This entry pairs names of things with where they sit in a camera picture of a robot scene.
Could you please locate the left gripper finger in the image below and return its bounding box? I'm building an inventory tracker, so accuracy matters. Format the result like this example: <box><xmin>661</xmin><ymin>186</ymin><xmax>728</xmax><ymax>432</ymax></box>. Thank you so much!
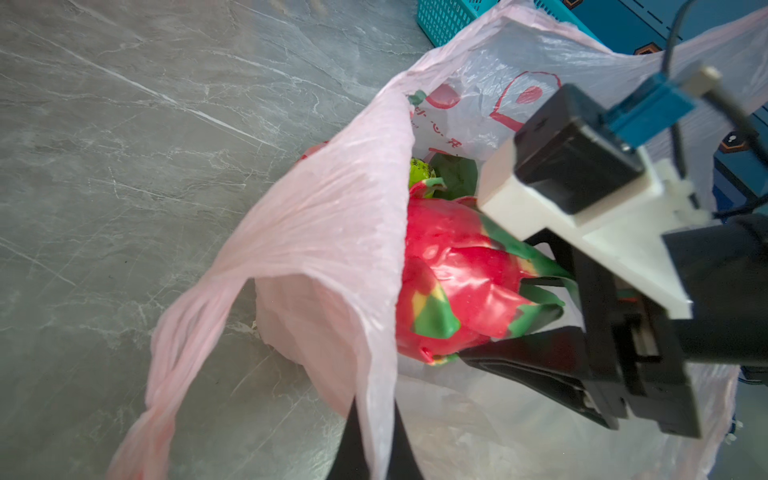
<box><xmin>325</xmin><ymin>398</ymin><xmax>425</xmax><ymax>480</ymax></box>

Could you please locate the dark green avocado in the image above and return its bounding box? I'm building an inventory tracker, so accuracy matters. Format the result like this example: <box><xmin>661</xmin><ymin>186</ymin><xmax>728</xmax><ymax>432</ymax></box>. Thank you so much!
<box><xmin>429</xmin><ymin>153</ymin><xmax>479</xmax><ymax>200</ymax></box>

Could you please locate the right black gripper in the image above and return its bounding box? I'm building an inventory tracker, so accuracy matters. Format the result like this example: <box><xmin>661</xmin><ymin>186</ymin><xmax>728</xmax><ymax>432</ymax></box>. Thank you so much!
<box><xmin>459</xmin><ymin>214</ymin><xmax>767</xmax><ymax>438</ymax></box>

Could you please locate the red dragon fruit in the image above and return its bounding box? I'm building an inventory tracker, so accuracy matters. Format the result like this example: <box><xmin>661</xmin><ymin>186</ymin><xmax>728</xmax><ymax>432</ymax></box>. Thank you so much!
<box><xmin>395</xmin><ymin>176</ymin><xmax>579</xmax><ymax>365</ymax></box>

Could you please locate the pink plastic bag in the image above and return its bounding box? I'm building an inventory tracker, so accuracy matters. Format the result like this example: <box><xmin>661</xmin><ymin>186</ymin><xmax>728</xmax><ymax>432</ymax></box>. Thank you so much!
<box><xmin>107</xmin><ymin>1</ymin><xmax>736</xmax><ymax>479</ymax></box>

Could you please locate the green apple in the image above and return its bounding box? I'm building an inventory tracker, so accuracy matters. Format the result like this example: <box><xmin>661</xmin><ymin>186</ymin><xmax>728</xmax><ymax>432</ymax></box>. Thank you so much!
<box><xmin>409</xmin><ymin>158</ymin><xmax>436</xmax><ymax>188</ymax></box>

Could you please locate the teal plastic mesh basket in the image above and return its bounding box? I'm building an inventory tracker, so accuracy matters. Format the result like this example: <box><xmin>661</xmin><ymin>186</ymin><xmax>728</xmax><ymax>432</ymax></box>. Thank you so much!
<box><xmin>417</xmin><ymin>0</ymin><xmax>598</xmax><ymax>47</ymax></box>

